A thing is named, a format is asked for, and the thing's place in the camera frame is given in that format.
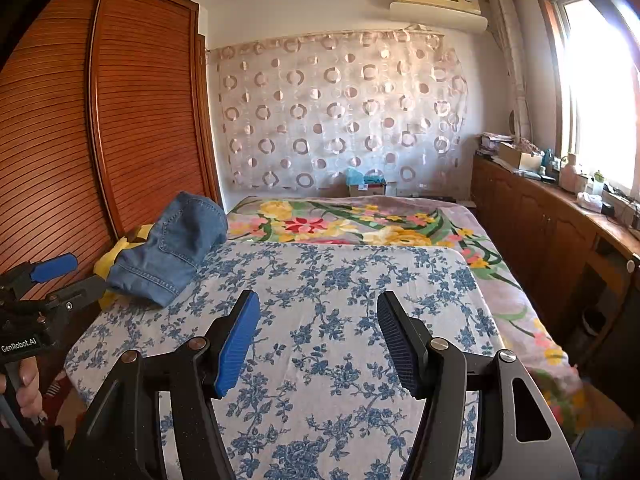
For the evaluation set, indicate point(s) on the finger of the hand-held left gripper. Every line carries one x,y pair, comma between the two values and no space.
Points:
82,292
55,267

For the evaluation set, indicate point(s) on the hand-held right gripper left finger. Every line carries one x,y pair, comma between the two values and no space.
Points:
237,345

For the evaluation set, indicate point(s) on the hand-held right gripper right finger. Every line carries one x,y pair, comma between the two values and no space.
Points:
400,345

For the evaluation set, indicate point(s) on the blue denim pants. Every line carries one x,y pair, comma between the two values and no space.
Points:
170,245

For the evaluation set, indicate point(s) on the person's left hand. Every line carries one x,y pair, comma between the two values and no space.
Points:
30,390

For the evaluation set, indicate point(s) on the yellow plush toy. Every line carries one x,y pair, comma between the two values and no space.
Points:
122,252

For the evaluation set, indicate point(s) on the pink floral blanket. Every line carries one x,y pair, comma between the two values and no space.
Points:
350,222

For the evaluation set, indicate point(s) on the cardboard box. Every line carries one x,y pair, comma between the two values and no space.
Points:
367,190

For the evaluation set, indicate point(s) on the wooden wardrobe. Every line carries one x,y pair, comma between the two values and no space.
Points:
140,110

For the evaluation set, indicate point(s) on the long wooden cabinet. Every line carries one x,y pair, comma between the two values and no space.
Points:
540,230

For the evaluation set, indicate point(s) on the white waste bin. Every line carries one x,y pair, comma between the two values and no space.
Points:
595,321

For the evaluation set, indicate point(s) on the open brown box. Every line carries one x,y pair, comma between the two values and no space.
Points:
520,160

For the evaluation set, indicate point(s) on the teal bottle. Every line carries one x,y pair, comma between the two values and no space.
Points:
548,161

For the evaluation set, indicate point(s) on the white tissue pack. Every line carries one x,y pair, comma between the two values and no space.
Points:
589,201

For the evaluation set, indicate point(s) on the pink jug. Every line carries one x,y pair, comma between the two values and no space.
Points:
569,175

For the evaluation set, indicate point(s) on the circle-patterned sheer curtain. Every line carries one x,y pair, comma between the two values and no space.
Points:
325,110

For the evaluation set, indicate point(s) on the small black box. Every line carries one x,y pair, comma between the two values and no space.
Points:
607,208

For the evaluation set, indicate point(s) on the white bottle green cap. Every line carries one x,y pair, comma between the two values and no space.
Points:
597,184

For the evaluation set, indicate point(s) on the beige window curtain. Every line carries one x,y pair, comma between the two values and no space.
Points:
510,50

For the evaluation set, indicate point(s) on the window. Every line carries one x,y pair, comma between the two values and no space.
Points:
595,85

